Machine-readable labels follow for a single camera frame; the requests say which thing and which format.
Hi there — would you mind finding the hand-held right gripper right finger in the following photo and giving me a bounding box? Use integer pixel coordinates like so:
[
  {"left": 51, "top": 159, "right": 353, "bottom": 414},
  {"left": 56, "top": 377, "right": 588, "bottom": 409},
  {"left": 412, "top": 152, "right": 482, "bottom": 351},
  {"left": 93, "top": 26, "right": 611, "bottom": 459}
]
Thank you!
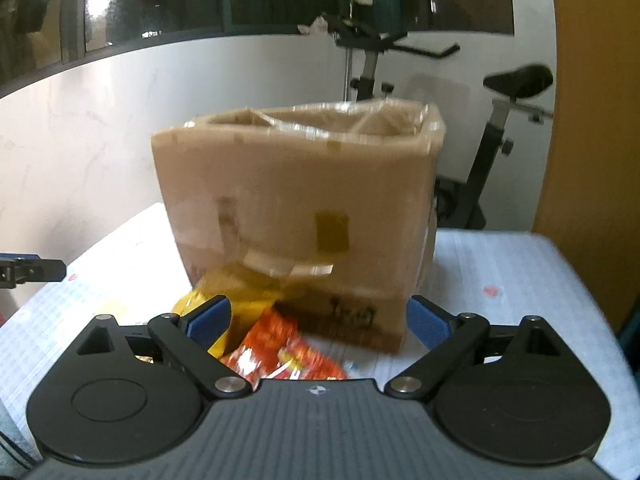
[{"left": 382, "top": 295, "right": 561, "bottom": 403}]

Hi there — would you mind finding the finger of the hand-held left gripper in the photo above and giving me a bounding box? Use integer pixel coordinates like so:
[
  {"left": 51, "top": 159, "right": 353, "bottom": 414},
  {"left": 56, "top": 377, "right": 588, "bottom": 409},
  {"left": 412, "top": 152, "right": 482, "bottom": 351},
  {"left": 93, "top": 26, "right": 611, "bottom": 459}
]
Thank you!
[{"left": 0, "top": 254, "right": 67, "bottom": 290}]

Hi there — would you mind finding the taped cardboard box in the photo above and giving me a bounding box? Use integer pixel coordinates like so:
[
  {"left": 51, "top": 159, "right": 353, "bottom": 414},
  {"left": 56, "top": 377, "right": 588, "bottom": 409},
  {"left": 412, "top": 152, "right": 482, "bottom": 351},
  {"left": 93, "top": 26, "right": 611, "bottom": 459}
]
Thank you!
[{"left": 151, "top": 100, "right": 447, "bottom": 356}]

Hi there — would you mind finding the wooden board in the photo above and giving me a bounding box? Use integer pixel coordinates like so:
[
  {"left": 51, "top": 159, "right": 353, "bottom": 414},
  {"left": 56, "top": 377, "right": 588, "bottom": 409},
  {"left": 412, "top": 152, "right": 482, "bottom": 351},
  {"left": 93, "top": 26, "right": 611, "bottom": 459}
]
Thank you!
[{"left": 531, "top": 0, "right": 640, "bottom": 332}]

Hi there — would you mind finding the red orange snack packet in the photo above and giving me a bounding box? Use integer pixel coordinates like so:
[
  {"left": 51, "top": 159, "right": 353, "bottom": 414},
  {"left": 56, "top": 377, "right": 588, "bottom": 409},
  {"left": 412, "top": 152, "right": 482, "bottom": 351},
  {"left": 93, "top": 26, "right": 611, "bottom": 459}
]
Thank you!
[{"left": 219, "top": 307, "right": 348, "bottom": 392}]

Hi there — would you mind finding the crumpled white cloth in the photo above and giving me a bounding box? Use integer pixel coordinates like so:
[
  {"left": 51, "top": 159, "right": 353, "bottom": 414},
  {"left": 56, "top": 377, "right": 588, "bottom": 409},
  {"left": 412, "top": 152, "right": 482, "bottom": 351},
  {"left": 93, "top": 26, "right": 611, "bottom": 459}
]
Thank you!
[{"left": 298, "top": 16, "right": 330, "bottom": 37}]

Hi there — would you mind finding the dark glass window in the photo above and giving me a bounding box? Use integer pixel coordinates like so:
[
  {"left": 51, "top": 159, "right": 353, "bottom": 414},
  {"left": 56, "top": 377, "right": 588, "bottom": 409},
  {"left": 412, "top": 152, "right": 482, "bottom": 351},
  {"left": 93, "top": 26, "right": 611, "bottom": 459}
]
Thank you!
[{"left": 0, "top": 0, "right": 516, "bottom": 99}]

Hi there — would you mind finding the blue plaid bed sheet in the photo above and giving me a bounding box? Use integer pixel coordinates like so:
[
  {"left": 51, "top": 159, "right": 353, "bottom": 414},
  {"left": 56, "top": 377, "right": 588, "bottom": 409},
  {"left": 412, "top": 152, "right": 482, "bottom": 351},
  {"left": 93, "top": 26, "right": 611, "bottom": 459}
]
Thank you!
[{"left": 0, "top": 202, "right": 632, "bottom": 466}]

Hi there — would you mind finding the black exercise bike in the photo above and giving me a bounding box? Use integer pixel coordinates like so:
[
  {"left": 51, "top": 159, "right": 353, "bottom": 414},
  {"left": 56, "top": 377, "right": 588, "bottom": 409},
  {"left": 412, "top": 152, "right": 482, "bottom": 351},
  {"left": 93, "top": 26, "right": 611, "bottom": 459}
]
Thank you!
[{"left": 320, "top": 10, "right": 557, "bottom": 232}]

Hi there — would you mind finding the yellow chips bag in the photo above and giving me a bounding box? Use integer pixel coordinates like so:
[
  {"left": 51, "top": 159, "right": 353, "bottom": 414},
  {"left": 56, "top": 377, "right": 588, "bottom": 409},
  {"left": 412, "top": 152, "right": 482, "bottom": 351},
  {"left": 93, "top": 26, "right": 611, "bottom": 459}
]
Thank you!
[{"left": 172, "top": 264, "right": 293, "bottom": 359}]

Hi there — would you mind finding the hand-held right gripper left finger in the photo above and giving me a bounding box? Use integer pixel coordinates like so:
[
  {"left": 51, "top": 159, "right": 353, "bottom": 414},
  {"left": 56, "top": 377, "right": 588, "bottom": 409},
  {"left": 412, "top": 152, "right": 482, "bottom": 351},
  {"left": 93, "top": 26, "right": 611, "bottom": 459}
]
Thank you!
[{"left": 75, "top": 296, "right": 253, "bottom": 402}]

